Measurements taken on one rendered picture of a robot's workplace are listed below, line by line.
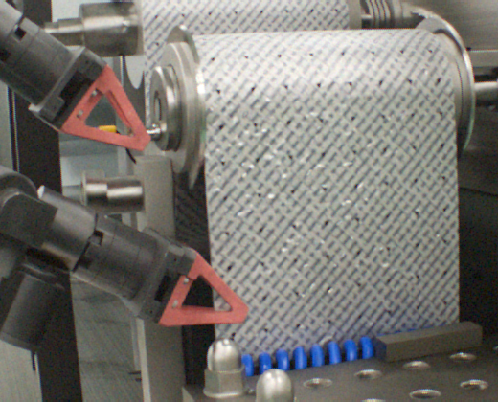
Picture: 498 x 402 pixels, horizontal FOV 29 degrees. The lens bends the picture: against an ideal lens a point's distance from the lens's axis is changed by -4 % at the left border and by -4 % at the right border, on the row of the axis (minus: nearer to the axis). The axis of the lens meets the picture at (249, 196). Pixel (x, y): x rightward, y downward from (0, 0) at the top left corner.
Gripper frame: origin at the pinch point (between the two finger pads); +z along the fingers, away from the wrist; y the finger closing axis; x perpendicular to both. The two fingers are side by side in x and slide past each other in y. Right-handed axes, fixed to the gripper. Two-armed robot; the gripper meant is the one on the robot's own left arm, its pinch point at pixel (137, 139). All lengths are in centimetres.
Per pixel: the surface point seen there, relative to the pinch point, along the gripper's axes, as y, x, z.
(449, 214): 6.3, 10.6, 26.2
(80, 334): -58, -25, 21
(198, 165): 5.2, 0.9, 4.5
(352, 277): 6.2, 0.8, 21.4
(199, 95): 6.7, 5.3, 0.8
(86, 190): -2.2, -6.2, -0.7
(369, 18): -22.1, 29.4, 18.7
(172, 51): 1.1, 7.9, -2.2
